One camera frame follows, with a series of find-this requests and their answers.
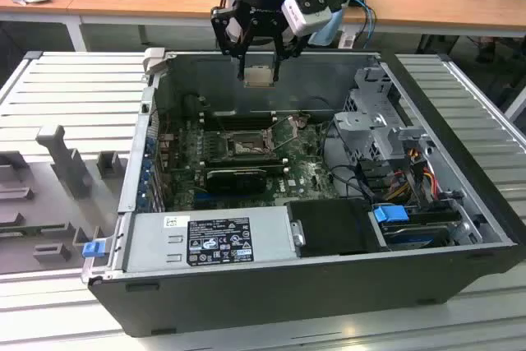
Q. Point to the green motherboard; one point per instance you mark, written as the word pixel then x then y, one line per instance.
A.
pixel 304 170

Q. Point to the silver square CPU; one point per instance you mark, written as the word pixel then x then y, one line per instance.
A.
pixel 259 76

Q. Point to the blue disk carrier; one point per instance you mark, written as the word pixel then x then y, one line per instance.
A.
pixel 390 215

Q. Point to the black open PC case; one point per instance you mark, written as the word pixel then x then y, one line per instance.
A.
pixel 287 297

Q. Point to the grey parts rack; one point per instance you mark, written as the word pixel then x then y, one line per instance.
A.
pixel 41 186

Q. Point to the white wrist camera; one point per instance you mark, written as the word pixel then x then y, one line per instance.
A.
pixel 308 14

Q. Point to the pale blue teach pendant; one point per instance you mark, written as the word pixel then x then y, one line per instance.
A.
pixel 328 32

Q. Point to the black RAM slot bank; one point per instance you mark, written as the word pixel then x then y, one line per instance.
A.
pixel 246 163
pixel 230 121

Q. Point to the blue case latch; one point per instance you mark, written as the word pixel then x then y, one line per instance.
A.
pixel 92 250

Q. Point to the person's foot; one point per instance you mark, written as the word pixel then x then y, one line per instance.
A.
pixel 488 50

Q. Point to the black plastic shroud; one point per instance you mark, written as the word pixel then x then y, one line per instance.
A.
pixel 328 227

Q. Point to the grey power supply unit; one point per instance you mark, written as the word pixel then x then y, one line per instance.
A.
pixel 148 240

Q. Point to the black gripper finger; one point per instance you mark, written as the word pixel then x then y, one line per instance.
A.
pixel 224 30
pixel 289 40

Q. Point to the CPU socket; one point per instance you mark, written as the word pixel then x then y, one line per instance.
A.
pixel 242 147

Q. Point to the grey metal drive cage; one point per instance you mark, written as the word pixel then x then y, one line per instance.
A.
pixel 357 125

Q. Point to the hard disk drive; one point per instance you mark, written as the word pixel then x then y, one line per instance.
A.
pixel 411 238

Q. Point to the black graphics card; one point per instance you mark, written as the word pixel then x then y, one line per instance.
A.
pixel 234 181

